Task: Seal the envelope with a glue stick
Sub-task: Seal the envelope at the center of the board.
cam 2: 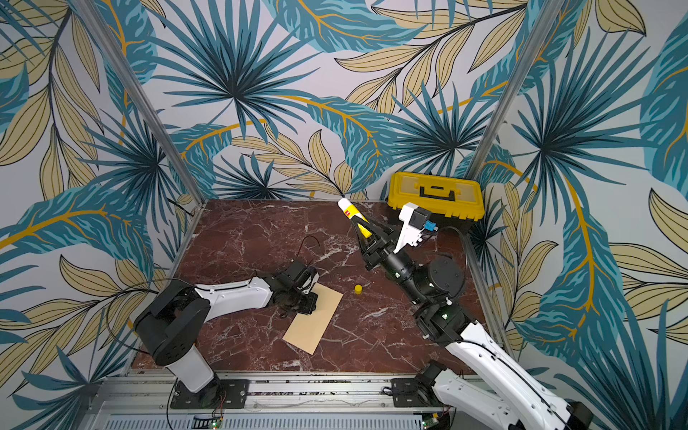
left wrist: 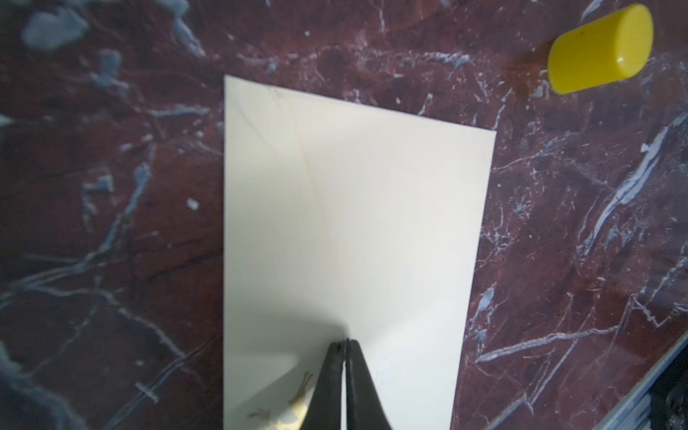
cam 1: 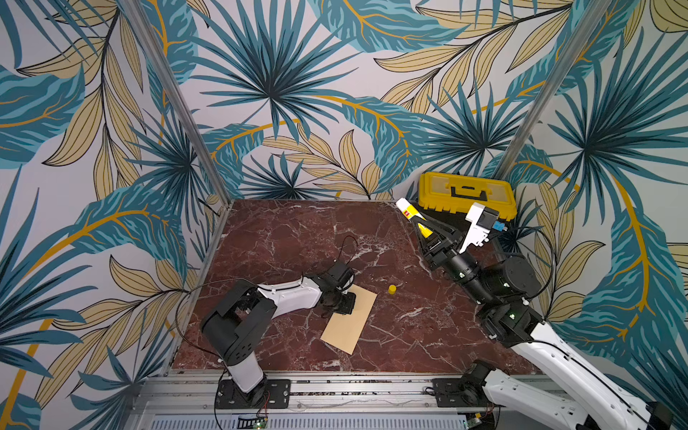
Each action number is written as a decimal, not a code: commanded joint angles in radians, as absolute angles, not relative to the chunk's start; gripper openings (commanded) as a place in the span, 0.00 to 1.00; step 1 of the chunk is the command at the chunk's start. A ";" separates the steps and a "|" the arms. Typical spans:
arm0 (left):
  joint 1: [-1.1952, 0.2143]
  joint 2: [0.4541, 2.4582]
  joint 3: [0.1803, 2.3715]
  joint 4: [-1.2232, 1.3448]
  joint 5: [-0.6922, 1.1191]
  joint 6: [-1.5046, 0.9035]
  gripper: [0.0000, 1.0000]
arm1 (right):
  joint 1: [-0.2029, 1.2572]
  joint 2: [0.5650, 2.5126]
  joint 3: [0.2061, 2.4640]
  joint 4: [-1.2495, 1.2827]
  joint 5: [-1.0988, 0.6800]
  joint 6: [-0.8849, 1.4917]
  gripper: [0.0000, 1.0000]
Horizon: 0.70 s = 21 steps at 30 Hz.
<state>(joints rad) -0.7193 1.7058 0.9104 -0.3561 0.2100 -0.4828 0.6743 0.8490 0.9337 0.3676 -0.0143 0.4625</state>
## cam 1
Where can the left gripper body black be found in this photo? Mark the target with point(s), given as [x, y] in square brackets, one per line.
[343, 304]

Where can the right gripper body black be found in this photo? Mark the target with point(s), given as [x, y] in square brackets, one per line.
[440, 246]

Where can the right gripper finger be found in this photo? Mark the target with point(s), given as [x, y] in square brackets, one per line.
[430, 226]
[428, 239]

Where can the manila paper envelope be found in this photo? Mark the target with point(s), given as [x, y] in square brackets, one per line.
[344, 331]

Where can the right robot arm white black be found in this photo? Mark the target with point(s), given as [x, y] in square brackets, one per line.
[503, 292]

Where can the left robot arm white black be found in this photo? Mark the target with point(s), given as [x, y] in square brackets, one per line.
[235, 327]

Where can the yellow black toolbox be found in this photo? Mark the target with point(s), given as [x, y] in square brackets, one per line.
[456, 194]

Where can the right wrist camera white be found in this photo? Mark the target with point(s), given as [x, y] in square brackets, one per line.
[482, 221]

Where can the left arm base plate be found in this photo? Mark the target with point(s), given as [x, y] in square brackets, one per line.
[273, 394]

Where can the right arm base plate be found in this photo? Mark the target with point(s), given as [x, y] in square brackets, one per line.
[459, 393]

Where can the aluminium front rail frame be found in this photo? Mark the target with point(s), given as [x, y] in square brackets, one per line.
[354, 400]

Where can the right corner aluminium post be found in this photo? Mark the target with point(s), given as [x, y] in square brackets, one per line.
[572, 49]

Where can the corner aluminium post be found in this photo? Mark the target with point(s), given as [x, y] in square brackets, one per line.
[572, 49]
[143, 30]

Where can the left corner aluminium post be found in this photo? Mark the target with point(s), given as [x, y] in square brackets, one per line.
[143, 30]

